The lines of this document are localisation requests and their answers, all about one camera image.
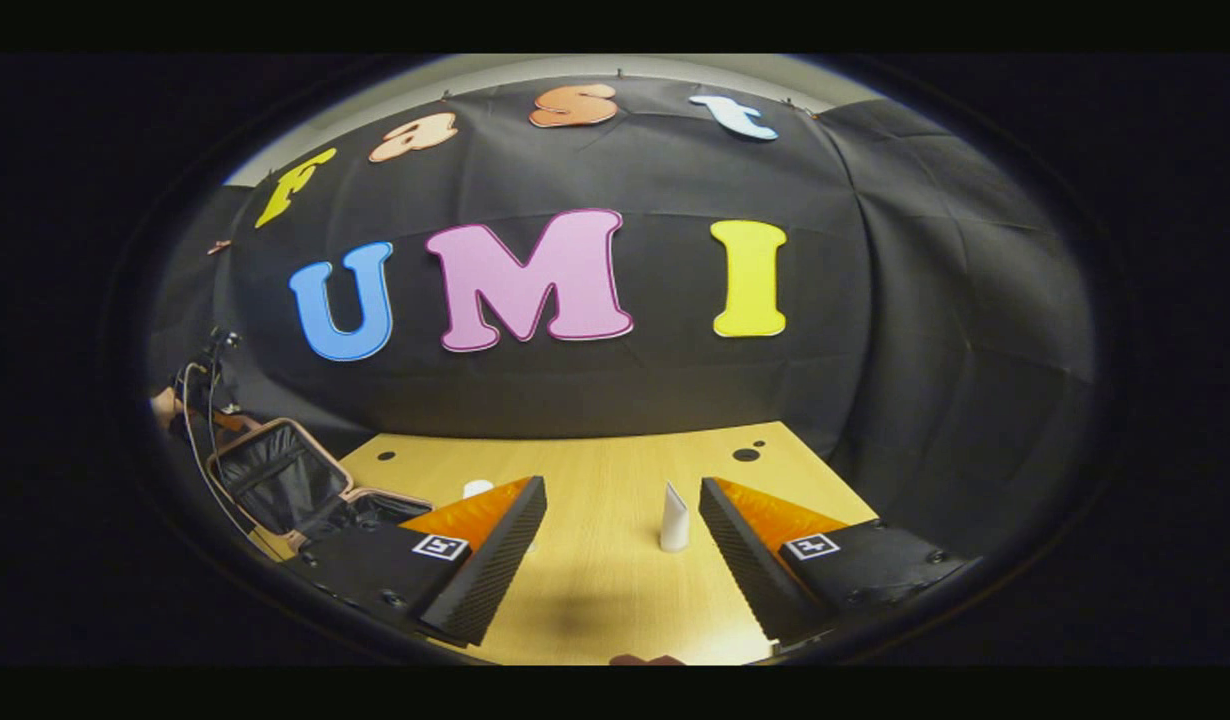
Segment white cable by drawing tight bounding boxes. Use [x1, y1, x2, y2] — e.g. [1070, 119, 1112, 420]
[180, 360, 261, 536]

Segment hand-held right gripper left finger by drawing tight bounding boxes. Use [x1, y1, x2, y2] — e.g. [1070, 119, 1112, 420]
[285, 475, 548, 648]

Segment black backdrop cloth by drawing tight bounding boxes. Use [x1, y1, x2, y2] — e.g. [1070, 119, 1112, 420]
[145, 75, 1101, 521]

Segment white squeeze tube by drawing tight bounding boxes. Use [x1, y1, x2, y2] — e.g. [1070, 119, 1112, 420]
[659, 481, 690, 553]

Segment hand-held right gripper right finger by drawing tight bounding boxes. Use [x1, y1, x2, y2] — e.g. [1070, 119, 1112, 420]
[699, 476, 984, 646]

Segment pink suitcase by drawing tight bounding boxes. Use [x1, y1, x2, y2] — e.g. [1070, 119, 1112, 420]
[205, 417, 438, 563]

